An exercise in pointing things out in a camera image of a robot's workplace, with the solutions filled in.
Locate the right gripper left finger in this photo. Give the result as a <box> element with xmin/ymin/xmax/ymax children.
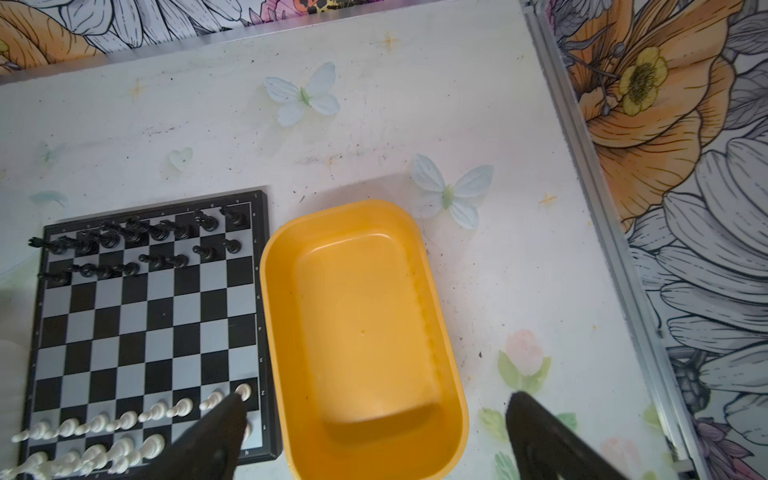
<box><xmin>128</xmin><ymin>393</ymin><xmax>247</xmax><ymax>480</ymax></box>

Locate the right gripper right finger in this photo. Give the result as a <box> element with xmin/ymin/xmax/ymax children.
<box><xmin>505</xmin><ymin>391</ymin><xmax>625</xmax><ymax>480</ymax></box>

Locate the black white chess board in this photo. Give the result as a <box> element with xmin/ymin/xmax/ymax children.
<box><xmin>13</xmin><ymin>190</ymin><xmax>282</xmax><ymax>479</ymax></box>

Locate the yellow plastic tray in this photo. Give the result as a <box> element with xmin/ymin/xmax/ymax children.
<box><xmin>259</xmin><ymin>200</ymin><xmax>469</xmax><ymax>479</ymax></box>

